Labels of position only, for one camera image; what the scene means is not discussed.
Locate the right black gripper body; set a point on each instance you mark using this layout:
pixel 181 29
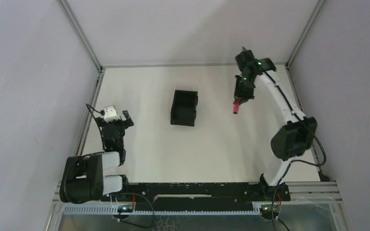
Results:
pixel 248 90

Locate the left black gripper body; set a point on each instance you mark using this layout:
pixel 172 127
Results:
pixel 118 123

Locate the red handled screwdriver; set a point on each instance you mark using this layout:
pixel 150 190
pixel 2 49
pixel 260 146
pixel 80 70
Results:
pixel 236 105

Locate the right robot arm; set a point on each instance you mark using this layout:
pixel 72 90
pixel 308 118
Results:
pixel 296 131

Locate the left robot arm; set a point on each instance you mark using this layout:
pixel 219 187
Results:
pixel 84 177

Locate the black plastic bin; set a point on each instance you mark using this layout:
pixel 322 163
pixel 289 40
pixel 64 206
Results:
pixel 183 110

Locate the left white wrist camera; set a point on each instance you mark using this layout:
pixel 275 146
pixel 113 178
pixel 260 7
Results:
pixel 110 114

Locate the left controller board with wires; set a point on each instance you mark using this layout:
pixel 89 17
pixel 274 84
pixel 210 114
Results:
pixel 125 211

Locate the controller board with wires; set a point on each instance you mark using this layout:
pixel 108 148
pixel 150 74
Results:
pixel 125 211
pixel 272 212

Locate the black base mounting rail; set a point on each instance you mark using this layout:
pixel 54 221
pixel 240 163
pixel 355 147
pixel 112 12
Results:
pixel 198 197

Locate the aluminium frame rail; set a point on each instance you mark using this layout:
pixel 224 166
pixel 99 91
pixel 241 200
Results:
pixel 314 192

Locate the right controller board with wires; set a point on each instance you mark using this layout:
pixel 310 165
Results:
pixel 272 212

